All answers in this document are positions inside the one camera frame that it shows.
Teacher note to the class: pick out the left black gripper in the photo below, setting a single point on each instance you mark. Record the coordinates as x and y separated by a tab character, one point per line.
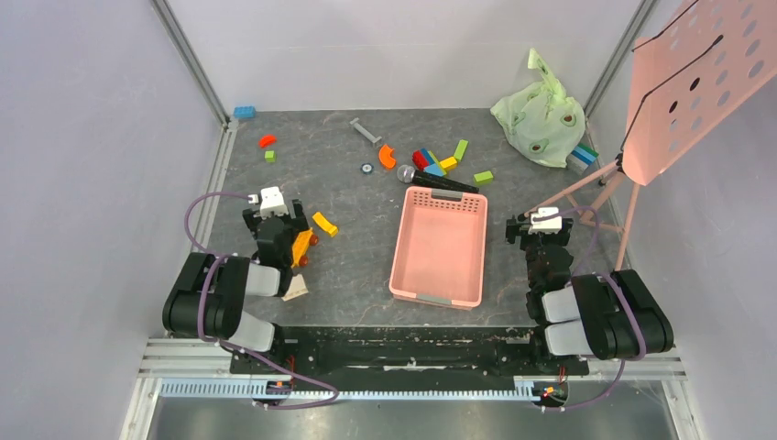
297	224

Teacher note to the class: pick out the green avocado plastic bag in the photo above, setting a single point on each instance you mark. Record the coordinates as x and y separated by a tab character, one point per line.
542	122

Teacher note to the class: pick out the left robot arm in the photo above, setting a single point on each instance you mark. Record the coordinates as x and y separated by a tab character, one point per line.
218	310

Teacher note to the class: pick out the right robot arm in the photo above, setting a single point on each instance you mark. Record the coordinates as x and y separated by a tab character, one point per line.
592	316

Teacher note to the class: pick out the orange toy car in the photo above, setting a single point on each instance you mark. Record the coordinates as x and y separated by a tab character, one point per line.
302	244

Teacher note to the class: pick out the yellow curved block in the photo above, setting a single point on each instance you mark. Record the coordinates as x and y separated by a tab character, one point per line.
327	227

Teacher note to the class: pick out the white large brick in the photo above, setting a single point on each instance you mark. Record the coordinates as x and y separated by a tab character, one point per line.
296	289

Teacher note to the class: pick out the red arch block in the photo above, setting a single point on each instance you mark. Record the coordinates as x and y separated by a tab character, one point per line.
266	141

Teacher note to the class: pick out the short green block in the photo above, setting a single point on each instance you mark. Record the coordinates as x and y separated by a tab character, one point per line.
483	177

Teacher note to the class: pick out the pink plastic basket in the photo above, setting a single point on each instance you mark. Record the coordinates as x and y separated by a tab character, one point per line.
439	256

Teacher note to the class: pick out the grey blue green brick stack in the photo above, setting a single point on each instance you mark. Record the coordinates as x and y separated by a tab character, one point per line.
581	158

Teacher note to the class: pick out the orange curved track piece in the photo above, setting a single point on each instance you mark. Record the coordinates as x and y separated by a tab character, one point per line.
386	157

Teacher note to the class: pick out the yellow small block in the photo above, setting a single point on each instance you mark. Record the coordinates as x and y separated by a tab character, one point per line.
449	164

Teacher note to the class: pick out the long green block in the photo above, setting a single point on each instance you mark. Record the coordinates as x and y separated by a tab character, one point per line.
460	150

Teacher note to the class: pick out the black microphone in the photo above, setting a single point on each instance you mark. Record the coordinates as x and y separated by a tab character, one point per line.
408	174

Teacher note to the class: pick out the red blue brick stack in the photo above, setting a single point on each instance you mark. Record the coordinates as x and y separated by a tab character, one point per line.
424	160

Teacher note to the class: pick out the pink music stand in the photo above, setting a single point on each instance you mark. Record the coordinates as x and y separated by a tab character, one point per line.
686	79

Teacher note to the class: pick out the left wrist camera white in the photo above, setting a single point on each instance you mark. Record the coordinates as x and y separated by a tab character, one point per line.
270	202

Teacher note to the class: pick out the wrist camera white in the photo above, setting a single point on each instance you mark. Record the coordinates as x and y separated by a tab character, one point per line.
546	220
270	202

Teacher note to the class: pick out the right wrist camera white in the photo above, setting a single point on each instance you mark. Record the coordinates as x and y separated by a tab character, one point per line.
546	220

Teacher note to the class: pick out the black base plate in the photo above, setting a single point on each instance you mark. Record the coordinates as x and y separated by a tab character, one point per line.
501	350

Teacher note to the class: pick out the blue brick at wall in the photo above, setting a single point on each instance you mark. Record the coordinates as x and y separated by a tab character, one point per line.
244	112

